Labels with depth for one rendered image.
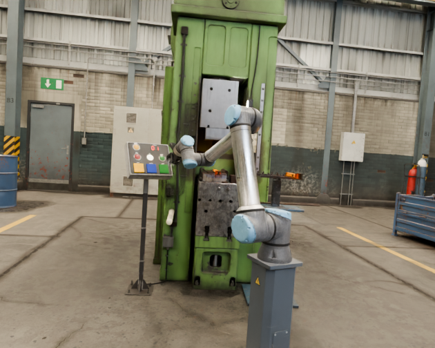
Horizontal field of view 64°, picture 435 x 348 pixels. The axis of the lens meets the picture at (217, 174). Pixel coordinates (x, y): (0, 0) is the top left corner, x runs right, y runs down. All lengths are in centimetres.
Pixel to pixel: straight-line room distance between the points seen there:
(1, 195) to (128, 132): 297
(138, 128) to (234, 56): 534
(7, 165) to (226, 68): 468
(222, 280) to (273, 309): 115
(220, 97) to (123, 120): 554
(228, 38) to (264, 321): 227
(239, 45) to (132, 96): 604
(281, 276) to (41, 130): 812
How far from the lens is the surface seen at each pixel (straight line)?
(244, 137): 184
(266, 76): 318
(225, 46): 318
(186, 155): 231
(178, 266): 320
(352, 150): 989
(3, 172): 683
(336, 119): 989
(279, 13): 332
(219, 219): 290
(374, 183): 1045
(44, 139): 938
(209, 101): 293
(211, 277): 303
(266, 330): 201
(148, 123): 823
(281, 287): 195
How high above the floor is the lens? 115
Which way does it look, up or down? 3 degrees down
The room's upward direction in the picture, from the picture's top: 4 degrees clockwise
